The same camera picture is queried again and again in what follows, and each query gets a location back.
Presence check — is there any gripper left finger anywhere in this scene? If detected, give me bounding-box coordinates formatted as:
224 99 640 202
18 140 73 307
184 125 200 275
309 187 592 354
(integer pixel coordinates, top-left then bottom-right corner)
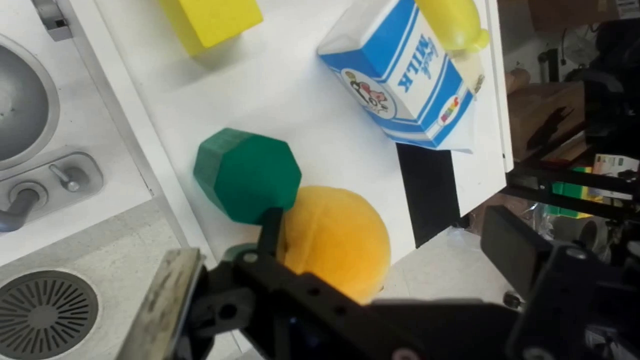
117 248 205 360

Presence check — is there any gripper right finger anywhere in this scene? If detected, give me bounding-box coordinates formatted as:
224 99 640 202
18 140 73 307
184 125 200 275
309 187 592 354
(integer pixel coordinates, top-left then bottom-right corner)
481 207 640 315

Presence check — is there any yellow round plush toy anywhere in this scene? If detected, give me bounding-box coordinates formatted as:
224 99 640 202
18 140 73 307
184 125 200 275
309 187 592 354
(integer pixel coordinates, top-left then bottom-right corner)
277 187 392 304

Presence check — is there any left toy stove burner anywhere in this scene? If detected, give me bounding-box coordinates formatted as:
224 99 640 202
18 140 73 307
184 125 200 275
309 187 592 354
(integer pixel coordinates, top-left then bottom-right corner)
0 270 101 360

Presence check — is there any silver toy faucet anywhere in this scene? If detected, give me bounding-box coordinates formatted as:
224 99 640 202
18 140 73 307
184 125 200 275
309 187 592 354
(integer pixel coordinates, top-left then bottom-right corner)
0 153 104 234

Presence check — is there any white toy kitchen cabinet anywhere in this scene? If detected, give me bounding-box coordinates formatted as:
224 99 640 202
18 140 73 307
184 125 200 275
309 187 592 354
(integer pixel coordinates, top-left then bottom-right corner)
0 0 507 360

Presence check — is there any silver toy sink bowl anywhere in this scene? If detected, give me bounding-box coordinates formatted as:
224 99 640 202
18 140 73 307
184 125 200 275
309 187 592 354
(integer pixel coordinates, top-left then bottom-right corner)
0 37 61 170

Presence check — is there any green hexagonal block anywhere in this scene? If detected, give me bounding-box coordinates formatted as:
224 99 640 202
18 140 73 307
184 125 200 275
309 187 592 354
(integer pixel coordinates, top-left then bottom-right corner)
192 128 303 225

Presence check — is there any blue white milk carton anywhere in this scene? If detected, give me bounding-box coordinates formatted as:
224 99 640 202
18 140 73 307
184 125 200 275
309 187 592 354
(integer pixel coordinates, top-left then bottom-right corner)
316 0 474 153

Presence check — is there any yellow rectangular block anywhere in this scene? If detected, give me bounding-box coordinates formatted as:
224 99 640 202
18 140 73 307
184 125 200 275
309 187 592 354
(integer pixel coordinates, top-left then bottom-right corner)
158 0 265 56

